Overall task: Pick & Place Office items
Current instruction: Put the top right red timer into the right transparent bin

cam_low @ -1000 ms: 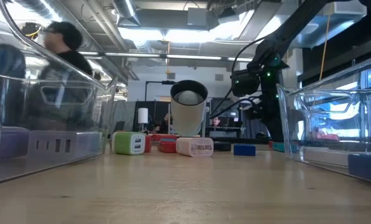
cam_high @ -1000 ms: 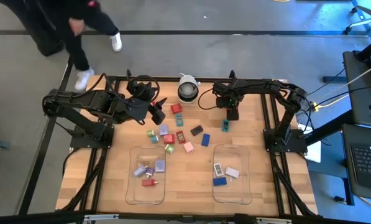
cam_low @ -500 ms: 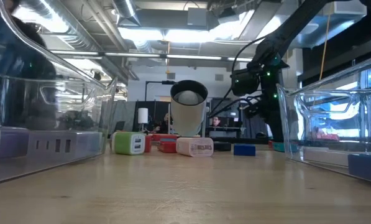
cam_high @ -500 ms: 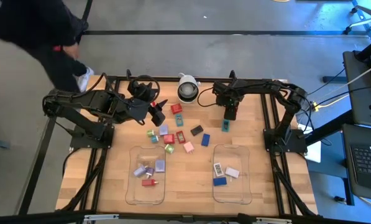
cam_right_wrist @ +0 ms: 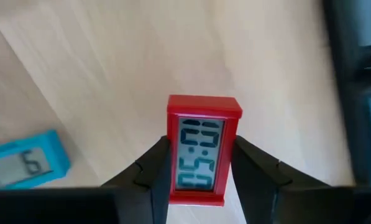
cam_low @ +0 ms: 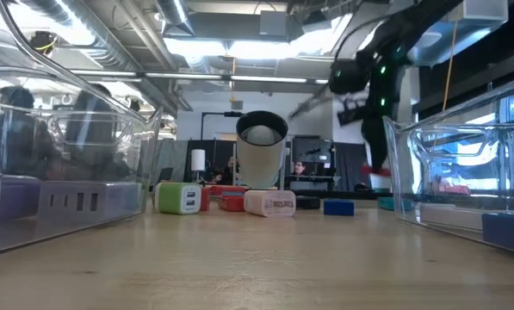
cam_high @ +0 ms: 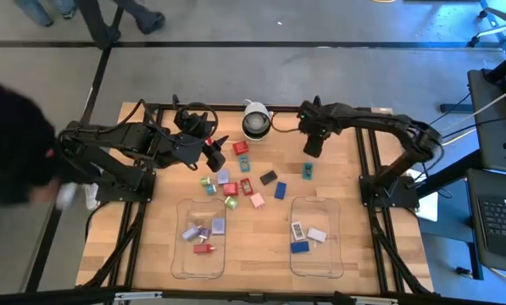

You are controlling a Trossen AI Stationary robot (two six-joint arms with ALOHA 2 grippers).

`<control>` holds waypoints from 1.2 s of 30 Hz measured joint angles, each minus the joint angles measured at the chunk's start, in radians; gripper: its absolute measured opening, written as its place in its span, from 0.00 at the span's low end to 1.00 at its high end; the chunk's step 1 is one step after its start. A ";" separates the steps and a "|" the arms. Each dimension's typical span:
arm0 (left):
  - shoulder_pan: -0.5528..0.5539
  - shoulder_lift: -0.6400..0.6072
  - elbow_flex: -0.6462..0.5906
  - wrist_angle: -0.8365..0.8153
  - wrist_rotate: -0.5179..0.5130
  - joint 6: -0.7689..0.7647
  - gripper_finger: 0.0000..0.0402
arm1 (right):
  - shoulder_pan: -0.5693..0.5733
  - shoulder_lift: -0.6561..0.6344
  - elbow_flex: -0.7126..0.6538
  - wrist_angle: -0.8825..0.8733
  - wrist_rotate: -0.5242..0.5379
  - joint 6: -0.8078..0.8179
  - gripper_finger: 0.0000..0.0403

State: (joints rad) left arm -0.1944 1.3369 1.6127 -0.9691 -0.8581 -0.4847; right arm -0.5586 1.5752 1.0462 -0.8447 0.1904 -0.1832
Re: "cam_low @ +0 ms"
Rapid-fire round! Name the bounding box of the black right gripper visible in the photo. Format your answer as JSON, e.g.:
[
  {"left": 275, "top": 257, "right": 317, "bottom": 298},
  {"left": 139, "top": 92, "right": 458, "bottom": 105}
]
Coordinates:
[{"left": 338, "top": 96, "right": 398, "bottom": 171}]

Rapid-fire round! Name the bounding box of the teal picture card box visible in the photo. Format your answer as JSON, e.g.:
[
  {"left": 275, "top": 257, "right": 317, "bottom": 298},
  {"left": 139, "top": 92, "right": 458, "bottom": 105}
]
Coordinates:
[{"left": 376, "top": 196, "right": 412, "bottom": 212}]

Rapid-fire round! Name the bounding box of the blue box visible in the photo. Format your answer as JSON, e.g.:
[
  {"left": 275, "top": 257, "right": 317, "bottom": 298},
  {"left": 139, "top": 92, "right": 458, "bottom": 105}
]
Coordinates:
[
  {"left": 323, "top": 198, "right": 356, "bottom": 217},
  {"left": 481, "top": 212, "right": 514, "bottom": 256}
]

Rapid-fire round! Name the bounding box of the red picture card box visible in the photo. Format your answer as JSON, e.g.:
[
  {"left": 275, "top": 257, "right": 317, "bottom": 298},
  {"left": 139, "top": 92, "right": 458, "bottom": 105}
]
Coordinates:
[
  {"left": 218, "top": 195, "right": 245, "bottom": 213},
  {"left": 430, "top": 178, "right": 472, "bottom": 195}
]

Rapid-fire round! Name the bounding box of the black box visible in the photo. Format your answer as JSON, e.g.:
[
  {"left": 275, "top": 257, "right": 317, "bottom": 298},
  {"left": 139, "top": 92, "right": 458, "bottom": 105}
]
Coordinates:
[{"left": 294, "top": 195, "right": 322, "bottom": 211}]

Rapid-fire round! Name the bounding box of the lavender multiport charger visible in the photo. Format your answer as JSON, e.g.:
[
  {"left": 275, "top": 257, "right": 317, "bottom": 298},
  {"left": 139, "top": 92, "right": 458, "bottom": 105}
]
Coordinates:
[{"left": 39, "top": 180, "right": 142, "bottom": 223}]

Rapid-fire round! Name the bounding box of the black curtain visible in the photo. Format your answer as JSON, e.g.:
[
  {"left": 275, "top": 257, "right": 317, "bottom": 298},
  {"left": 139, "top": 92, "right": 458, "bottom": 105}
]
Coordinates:
[{"left": 331, "top": 141, "right": 372, "bottom": 190}]

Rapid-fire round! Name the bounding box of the black monitor equipment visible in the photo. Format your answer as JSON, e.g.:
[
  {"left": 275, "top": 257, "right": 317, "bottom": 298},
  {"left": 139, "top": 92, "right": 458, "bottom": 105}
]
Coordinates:
[{"left": 290, "top": 135, "right": 333, "bottom": 177}]

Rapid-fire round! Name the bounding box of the background desk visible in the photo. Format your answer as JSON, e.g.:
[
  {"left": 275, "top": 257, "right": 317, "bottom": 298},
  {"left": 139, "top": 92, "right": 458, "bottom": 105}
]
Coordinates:
[{"left": 288, "top": 174, "right": 340, "bottom": 193}]

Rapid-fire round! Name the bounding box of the white cylindrical cup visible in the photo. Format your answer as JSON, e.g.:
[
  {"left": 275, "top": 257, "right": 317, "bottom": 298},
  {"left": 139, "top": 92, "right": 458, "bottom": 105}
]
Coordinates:
[{"left": 232, "top": 109, "right": 290, "bottom": 191}]

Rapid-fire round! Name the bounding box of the clear plastic bin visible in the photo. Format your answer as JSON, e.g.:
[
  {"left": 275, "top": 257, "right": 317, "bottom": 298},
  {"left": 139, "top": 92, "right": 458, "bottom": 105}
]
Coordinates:
[
  {"left": 383, "top": 68, "right": 514, "bottom": 258},
  {"left": 0, "top": 0, "right": 164, "bottom": 258}
]

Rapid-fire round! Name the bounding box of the bright ceiling light panel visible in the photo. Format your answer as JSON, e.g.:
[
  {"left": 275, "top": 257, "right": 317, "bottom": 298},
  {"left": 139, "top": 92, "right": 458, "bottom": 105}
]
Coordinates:
[{"left": 164, "top": 36, "right": 352, "bottom": 61}]

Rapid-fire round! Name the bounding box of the black boom stand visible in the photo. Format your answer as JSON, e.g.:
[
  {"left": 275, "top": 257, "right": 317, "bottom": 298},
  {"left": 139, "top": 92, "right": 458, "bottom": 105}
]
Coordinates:
[{"left": 200, "top": 110, "right": 245, "bottom": 141}]

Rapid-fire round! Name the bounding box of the black curtain panel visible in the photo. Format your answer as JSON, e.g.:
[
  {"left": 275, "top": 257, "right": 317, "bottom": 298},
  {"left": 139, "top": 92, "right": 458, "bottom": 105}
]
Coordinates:
[{"left": 186, "top": 138, "right": 240, "bottom": 184}]

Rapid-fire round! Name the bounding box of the grey ceiling box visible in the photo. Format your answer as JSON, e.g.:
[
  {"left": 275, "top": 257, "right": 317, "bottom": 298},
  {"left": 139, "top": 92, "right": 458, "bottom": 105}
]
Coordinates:
[{"left": 258, "top": 9, "right": 288, "bottom": 38}]

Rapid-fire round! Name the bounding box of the white table lamp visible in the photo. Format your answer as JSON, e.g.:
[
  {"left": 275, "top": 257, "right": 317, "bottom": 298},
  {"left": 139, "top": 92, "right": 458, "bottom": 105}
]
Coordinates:
[{"left": 190, "top": 148, "right": 207, "bottom": 183}]

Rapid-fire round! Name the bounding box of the long ceiling light strip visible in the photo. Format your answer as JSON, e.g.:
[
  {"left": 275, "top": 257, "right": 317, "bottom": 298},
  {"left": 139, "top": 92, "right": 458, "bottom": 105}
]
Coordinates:
[{"left": 69, "top": 67, "right": 331, "bottom": 87}]

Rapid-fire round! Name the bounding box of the grey partition panel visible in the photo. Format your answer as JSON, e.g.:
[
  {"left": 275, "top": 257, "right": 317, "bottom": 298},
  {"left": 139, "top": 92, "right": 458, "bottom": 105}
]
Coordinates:
[{"left": 146, "top": 138, "right": 189, "bottom": 184}]

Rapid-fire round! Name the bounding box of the yellow hanging cord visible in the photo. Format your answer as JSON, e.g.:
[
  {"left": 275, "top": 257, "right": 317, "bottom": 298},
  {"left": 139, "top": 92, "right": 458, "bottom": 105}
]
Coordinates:
[{"left": 442, "top": 19, "right": 461, "bottom": 111}]

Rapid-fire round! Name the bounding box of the pink wall charger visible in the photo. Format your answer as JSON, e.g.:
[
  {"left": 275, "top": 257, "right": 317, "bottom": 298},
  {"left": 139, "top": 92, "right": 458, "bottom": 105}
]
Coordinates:
[{"left": 243, "top": 189, "right": 297, "bottom": 219}]

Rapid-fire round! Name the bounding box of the green usb wall charger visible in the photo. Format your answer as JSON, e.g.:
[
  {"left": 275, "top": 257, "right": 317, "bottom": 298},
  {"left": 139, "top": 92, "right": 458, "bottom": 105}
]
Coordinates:
[{"left": 152, "top": 181, "right": 203, "bottom": 215}]

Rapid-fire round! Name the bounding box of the black ceiling device yellow cable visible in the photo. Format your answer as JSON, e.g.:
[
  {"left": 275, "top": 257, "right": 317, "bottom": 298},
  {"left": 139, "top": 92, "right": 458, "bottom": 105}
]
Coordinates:
[{"left": 28, "top": 29, "right": 59, "bottom": 57}]

